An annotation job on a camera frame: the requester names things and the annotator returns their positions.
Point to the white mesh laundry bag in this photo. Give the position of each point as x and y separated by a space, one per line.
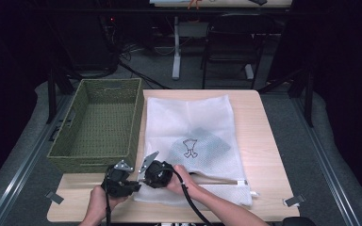
176 116

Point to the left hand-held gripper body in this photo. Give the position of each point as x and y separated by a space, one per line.
116 183

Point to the black stand leg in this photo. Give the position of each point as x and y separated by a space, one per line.
52 94
309 97

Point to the black cloth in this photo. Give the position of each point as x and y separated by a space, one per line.
207 144

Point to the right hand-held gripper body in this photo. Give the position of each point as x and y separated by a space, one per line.
157 177

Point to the background desk top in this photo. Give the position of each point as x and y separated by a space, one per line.
220 3

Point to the grey tape piece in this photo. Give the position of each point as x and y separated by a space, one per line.
54 197
293 201

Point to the green woven basket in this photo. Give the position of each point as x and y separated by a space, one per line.
103 125

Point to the white desk leg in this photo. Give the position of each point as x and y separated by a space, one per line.
176 50

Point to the black folding chair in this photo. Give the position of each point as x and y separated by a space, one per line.
232 40

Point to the aluminium floor rail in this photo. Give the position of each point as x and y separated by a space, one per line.
22 163
326 163

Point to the short white desk foot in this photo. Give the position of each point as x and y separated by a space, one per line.
249 71

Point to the person's right hand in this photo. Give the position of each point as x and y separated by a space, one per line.
182 183

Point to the person's left hand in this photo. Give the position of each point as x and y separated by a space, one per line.
99 204

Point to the dark rounded object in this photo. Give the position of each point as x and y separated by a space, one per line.
298 222

